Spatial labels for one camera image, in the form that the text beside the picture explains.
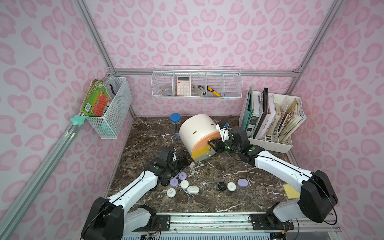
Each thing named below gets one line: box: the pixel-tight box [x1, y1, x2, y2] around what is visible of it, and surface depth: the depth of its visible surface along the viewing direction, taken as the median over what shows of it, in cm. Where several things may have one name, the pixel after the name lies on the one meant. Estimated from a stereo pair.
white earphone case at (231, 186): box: [227, 182, 237, 192], surface depth 85 cm
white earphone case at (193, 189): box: [187, 186, 200, 194], surface depth 84 cm
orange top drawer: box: [192, 131, 222, 152], surface depth 79 cm
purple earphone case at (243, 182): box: [237, 178, 250, 187], surface depth 86 cm
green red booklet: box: [80, 79, 113, 117], surface depth 73 cm
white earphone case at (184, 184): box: [180, 179, 189, 189], surface depth 86 cm
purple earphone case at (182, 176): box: [178, 172, 187, 181], surface depth 89 cm
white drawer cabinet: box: [179, 113, 222, 162], surface depth 87 cm
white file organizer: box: [239, 85, 307, 154], surface depth 95 cm
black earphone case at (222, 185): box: [218, 181, 227, 191], surface depth 85 cm
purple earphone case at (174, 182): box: [170, 178, 179, 187], surface depth 87 cm
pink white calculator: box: [176, 76, 190, 96], surface depth 97 cm
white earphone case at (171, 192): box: [167, 187, 176, 198], surface depth 83 cm
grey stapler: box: [191, 84, 207, 97], surface depth 101 cm
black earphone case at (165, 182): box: [161, 179, 170, 187], surface depth 87 cm
